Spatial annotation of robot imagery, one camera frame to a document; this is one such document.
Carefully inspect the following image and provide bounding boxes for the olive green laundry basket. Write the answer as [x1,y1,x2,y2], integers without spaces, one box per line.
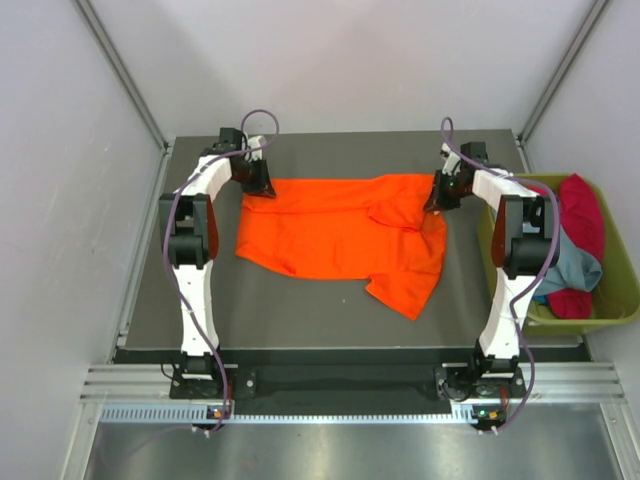
[475,172,640,337]

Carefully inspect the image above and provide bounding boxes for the grey blue t shirt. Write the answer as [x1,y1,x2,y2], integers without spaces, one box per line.
[534,228,602,296]

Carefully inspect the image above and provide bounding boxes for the crimson red t shirt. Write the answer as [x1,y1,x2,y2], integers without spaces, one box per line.
[534,174,605,320]

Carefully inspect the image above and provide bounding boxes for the orange t shirt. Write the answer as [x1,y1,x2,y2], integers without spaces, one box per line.
[235,173,447,321]

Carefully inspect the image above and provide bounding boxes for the aluminium corner post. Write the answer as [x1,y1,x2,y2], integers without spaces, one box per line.
[516,0,612,147]
[74,0,171,151]

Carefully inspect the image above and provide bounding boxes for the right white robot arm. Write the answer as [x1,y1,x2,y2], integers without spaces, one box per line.
[424,141,560,402]

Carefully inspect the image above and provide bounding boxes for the right aluminium corner post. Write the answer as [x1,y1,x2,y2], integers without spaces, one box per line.
[516,0,612,147]

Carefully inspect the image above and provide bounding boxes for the slotted grey cable duct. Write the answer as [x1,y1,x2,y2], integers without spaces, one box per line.
[99,403,506,426]

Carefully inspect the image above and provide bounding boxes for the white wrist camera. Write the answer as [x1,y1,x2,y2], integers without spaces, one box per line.
[244,135,268,162]
[440,142,463,176]

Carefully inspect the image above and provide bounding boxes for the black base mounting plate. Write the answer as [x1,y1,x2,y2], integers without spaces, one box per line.
[169,349,526,414]

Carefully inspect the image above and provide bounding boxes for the left aluminium corner post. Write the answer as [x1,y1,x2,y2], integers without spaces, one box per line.
[74,0,171,151]

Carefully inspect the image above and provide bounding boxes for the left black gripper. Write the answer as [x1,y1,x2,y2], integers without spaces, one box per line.
[232,155,275,198]

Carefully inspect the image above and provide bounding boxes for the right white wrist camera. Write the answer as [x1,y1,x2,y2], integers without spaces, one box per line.
[440,142,463,176]

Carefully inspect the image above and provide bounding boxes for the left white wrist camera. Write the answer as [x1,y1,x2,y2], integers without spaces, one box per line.
[244,135,268,162]

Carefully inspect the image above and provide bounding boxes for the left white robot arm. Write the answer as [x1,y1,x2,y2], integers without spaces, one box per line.
[158,128,276,401]

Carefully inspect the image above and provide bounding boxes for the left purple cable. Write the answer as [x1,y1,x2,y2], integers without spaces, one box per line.
[164,109,280,436]

